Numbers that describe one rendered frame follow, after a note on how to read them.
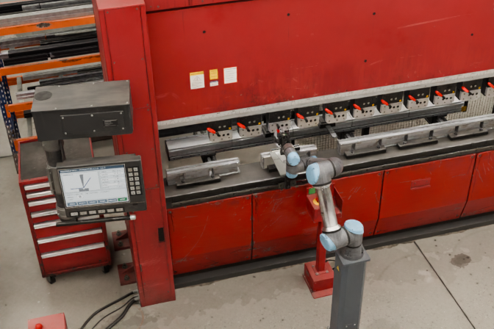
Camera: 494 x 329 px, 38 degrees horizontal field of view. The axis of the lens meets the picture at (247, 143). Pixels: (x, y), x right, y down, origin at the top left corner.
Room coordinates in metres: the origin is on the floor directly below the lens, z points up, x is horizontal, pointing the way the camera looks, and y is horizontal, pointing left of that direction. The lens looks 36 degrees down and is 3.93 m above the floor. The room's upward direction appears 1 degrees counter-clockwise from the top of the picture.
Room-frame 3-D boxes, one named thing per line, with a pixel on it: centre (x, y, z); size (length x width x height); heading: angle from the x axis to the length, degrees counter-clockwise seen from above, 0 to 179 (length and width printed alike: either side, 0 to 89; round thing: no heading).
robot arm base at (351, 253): (3.25, -0.63, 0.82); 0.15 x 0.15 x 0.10
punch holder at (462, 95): (4.38, -1.57, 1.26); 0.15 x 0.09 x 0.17; 104
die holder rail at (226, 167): (3.90, 0.30, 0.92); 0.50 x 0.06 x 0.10; 104
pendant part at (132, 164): (3.16, 0.80, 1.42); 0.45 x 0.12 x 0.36; 97
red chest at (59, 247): (4.00, 1.31, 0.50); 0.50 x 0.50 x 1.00; 14
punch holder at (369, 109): (4.18, -0.79, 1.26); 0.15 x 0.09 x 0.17; 104
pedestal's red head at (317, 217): (3.75, -0.51, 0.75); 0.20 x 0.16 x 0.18; 105
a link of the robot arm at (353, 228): (3.25, -0.63, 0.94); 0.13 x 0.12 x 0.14; 116
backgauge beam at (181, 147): (4.42, -0.55, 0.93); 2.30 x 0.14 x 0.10; 104
